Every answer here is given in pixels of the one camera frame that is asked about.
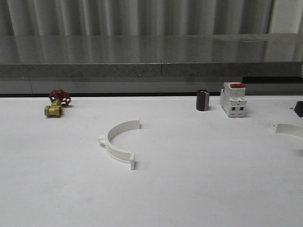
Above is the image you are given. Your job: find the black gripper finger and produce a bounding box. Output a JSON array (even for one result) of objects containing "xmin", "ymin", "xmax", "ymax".
[{"xmin": 295, "ymin": 101, "xmax": 303, "ymax": 118}]

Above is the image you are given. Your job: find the white pipe clamp half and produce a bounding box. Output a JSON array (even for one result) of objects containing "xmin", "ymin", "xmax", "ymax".
[
  {"xmin": 98, "ymin": 117, "xmax": 140, "ymax": 170},
  {"xmin": 271, "ymin": 121, "xmax": 303, "ymax": 138}
]

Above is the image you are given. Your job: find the grey stone counter ledge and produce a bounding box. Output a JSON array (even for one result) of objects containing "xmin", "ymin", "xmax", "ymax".
[{"xmin": 0, "ymin": 34, "xmax": 303, "ymax": 96}]

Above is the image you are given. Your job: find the dark cylindrical capacitor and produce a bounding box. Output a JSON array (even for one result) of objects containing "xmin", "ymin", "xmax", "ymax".
[{"xmin": 196, "ymin": 89, "xmax": 210, "ymax": 111}]

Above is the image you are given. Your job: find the brass valve red handwheel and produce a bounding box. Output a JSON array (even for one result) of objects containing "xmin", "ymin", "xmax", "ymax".
[{"xmin": 45, "ymin": 89, "xmax": 71, "ymax": 117}]

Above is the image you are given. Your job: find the grey corrugated curtain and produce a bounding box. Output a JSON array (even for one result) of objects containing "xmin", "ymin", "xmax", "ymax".
[{"xmin": 0, "ymin": 0, "xmax": 303, "ymax": 35}]

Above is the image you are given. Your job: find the white circuit breaker red switch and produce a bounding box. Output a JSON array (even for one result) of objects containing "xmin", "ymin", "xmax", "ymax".
[{"xmin": 220, "ymin": 82, "xmax": 247, "ymax": 118}]

